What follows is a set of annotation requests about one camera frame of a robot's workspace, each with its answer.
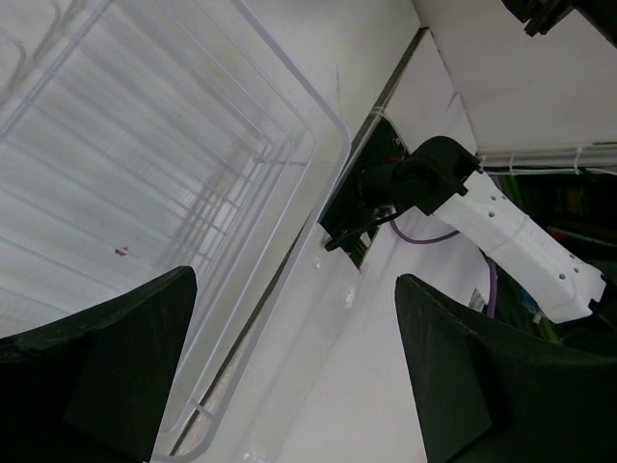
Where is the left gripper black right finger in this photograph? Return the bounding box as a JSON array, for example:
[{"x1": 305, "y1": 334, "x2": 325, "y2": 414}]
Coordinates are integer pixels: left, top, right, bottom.
[{"x1": 394, "y1": 274, "x2": 616, "y2": 462}]

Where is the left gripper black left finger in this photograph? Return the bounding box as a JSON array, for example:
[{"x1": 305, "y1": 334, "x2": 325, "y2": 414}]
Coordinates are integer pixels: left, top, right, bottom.
[{"x1": 1, "y1": 266, "x2": 198, "y2": 462}]

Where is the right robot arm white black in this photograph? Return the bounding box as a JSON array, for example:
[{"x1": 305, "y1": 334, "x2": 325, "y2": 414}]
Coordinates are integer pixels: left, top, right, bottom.
[{"x1": 359, "y1": 136, "x2": 616, "y2": 327}]

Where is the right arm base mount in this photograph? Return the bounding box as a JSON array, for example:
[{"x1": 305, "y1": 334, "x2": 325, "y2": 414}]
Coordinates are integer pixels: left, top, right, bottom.
[{"x1": 319, "y1": 118, "x2": 409, "y2": 265}]

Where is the white wire dish rack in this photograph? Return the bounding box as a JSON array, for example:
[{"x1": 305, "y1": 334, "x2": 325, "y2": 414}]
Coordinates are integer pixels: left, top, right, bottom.
[{"x1": 1, "y1": 1, "x2": 351, "y2": 462}]

